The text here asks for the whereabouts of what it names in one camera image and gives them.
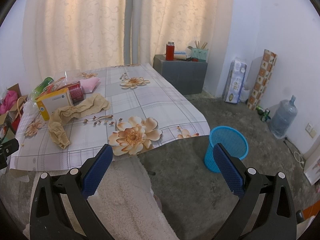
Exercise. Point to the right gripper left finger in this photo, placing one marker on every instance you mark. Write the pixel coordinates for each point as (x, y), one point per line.
(48, 217)

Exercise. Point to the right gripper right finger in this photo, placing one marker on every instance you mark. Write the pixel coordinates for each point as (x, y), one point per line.
(276, 218)

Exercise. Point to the beige stocking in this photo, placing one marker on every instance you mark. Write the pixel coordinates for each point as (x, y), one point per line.
(61, 116)

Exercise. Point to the yellow white cardboard box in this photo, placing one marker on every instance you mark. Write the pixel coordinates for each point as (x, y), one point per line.
(48, 103)

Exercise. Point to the white fleece trousers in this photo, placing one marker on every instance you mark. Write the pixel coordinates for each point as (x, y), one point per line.
(125, 204)

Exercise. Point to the white appliance box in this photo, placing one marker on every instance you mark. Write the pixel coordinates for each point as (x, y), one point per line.
(311, 169)

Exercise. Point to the blue mesh waste bin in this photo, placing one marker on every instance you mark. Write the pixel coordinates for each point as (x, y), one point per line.
(231, 139)

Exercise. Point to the green glass bottle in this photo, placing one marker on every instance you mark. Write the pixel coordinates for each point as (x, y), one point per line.
(263, 113)

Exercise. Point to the large water jug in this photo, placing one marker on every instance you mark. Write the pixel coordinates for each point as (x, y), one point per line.
(283, 117)

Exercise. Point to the brown cardboard box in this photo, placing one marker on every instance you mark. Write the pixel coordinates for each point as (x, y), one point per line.
(11, 112)

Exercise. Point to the red biscuit box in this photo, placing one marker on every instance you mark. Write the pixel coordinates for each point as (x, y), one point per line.
(75, 91)

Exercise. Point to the orange snack wrapper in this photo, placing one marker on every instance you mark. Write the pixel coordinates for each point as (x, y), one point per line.
(55, 85)

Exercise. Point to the pink plush item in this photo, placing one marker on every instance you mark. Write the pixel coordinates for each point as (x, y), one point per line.
(9, 100)

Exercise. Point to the floral tablecloth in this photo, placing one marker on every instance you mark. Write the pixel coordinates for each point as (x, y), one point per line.
(132, 91)

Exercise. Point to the green plastic bottle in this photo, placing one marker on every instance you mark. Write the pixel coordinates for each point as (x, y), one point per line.
(40, 88)

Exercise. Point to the clear plastic bag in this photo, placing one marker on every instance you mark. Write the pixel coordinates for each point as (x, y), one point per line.
(67, 77)

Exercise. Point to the toilet paper pack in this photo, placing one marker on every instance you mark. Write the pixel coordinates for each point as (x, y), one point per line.
(235, 81)

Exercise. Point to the rolled patterned mat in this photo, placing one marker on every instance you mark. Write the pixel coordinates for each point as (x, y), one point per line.
(266, 69)

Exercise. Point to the grey cabinet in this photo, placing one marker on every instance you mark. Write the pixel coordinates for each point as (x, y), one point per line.
(186, 76)

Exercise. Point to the teal utensil basket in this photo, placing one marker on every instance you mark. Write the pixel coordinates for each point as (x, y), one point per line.
(199, 51)

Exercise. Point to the red thermos bottle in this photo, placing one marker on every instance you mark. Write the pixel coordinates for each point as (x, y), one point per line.
(170, 48)

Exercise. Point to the cream patterned curtain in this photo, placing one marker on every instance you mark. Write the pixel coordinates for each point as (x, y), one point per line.
(63, 35)

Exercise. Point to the wall socket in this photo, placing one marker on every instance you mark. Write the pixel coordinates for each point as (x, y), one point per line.
(311, 130)

